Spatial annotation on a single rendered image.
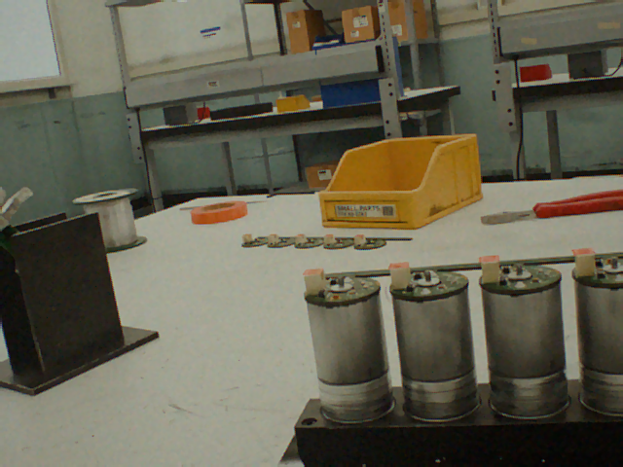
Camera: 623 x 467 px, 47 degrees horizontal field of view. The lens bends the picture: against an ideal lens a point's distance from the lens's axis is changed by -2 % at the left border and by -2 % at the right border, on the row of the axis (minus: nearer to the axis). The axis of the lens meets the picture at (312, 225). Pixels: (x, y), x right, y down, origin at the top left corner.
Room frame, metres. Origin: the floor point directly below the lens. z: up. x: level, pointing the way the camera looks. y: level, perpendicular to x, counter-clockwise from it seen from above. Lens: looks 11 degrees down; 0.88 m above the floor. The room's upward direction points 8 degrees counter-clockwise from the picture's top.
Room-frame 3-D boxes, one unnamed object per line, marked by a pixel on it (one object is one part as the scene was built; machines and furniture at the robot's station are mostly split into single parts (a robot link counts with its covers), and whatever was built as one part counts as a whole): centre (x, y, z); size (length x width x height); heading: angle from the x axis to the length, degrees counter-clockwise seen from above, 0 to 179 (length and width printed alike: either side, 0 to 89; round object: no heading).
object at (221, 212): (0.76, 0.09, 0.76); 0.06 x 0.06 x 0.01
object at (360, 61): (3.14, 0.21, 0.90); 1.30 x 0.06 x 0.12; 59
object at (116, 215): (0.69, 0.19, 0.78); 0.06 x 0.06 x 0.05
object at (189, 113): (3.52, 0.54, 0.80); 0.15 x 0.12 x 0.10; 168
